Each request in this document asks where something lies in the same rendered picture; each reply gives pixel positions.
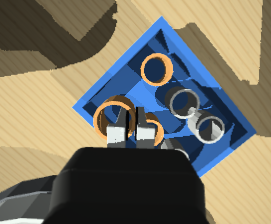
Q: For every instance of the blue crate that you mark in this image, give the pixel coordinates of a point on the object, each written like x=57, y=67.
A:
x=124, y=78

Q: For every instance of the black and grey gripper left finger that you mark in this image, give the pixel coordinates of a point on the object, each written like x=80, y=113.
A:
x=117, y=134

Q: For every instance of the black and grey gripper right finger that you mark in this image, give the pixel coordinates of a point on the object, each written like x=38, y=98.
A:
x=144, y=133

